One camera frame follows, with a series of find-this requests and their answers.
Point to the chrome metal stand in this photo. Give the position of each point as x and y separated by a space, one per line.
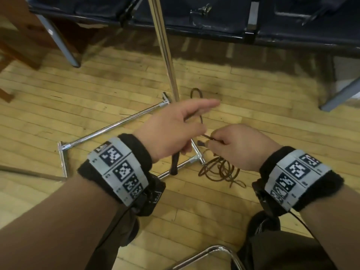
166 50

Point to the brown wooden furniture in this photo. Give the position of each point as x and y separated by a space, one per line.
19 28

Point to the person's left forearm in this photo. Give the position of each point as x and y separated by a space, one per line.
56 224

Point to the black wristband with marker tags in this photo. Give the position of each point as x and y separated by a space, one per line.
298 177
118 165

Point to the black shoe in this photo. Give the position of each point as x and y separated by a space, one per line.
263 224
130 233

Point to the person's dark trousers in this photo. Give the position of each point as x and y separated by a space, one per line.
281 250

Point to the person's left thumb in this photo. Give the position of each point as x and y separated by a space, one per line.
201 106

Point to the dark blue bench seat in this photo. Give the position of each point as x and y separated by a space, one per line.
81 8
309 33
191 22

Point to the person's right fingers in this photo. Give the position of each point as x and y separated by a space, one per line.
216 140

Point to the chrome chair tube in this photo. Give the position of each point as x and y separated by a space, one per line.
213 251

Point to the person's right forearm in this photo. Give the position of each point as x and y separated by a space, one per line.
334 230

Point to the person's left hand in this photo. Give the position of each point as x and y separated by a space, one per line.
166 129

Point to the metal buckle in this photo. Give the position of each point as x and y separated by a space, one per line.
204 9

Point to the person's right hand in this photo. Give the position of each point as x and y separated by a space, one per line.
244 146

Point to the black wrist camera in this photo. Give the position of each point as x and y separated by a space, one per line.
150 194
263 198

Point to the grey bench leg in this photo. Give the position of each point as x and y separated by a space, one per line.
62 42
340 96

